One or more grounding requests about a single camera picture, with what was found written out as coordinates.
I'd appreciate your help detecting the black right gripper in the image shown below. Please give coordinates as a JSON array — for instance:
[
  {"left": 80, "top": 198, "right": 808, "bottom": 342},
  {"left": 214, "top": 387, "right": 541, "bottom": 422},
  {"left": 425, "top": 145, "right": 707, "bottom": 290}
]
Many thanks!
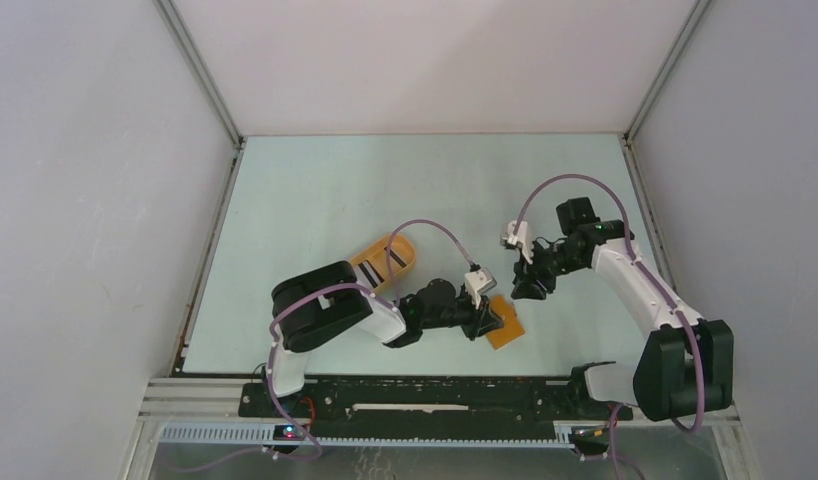
[{"left": 511, "top": 239, "right": 585, "bottom": 302}]

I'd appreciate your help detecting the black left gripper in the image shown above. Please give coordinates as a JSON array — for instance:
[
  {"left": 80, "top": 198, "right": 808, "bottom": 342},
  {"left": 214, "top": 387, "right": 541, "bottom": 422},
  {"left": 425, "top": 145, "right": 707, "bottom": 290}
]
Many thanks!
[{"left": 420, "top": 288, "right": 503, "bottom": 341}]

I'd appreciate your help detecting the orange leather card holder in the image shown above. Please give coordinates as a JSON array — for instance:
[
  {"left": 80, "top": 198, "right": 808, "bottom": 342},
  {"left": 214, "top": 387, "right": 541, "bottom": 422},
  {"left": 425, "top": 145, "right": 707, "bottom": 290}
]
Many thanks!
[{"left": 485, "top": 295, "right": 525, "bottom": 350}]

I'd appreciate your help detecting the orange oval plastic tray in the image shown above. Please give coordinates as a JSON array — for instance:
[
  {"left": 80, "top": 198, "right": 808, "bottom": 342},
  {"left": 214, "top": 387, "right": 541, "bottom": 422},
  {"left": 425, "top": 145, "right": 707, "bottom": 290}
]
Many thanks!
[{"left": 348, "top": 234, "right": 417, "bottom": 294}]

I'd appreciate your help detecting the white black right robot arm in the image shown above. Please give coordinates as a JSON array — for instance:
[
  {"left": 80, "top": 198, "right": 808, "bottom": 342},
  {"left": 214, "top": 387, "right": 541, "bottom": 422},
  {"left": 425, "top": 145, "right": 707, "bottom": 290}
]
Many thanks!
[{"left": 501, "top": 197, "right": 734, "bottom": 432}]

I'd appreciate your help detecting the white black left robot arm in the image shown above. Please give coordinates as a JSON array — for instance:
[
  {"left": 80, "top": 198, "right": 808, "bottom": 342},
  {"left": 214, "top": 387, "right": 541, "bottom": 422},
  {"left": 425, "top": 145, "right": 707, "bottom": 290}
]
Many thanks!
[{"left": 262, "top": 261, "right": 505, "bottom": 417}]

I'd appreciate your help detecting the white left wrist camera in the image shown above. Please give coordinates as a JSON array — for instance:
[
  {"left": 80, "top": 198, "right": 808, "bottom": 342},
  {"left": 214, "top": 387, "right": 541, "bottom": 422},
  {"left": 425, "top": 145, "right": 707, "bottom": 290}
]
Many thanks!
[{"left": 464, "top": 264, "right": 497, "bottom": 310}]

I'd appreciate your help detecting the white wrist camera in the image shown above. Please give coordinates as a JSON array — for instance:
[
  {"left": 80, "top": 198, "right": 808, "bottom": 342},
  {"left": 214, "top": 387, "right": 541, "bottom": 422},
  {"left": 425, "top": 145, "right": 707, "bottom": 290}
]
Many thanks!
[
  {"left": 500, "top": 220, "right": 534, "bottom": 265},
  {"left": 464, "top": 264, "right": 497, "bottom": 310}
]

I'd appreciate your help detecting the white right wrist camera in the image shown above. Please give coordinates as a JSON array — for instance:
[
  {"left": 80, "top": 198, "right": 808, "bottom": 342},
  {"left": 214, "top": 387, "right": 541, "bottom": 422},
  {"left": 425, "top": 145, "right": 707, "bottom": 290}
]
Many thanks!
[{"left": 500, "top": 220, "right": 534, "bottom": 265}]

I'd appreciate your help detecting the black mounting base plate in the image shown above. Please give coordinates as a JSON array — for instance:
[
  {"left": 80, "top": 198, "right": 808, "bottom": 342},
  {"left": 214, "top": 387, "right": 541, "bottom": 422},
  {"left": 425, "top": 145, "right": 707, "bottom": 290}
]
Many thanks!
[{"left": 238, "top": 375, "right": 613, "bottom": 443}]

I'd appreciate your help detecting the grey slotted cable duct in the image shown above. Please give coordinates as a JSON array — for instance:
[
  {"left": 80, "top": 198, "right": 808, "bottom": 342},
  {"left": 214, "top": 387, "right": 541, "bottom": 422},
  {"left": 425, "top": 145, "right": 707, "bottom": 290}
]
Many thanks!
[{"left": 157, "top": 422, "right": 574, "bottom": 449}]

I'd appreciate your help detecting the aluminium frame rail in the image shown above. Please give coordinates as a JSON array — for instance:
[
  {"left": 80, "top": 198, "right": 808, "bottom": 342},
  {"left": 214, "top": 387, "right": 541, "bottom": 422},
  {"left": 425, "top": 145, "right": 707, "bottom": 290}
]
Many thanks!
[{"left": 137, "top": 377, "right": 742, "bottom": 427}]

